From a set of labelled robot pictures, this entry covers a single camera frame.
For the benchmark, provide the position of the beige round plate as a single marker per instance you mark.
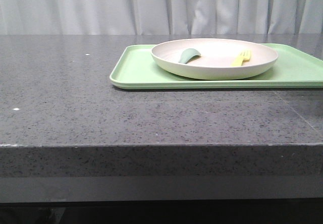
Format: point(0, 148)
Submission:
point(215, 60)

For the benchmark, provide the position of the yellow plastic fork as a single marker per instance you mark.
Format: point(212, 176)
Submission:
point(241, 58)

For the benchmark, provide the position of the light green plastic tray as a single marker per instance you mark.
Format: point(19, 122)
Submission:
point(136, 70)

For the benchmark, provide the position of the green plastic spoon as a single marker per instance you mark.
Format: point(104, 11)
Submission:
point(188, 54)

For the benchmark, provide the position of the white pleated curtain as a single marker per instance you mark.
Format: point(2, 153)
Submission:
point(160, 17)

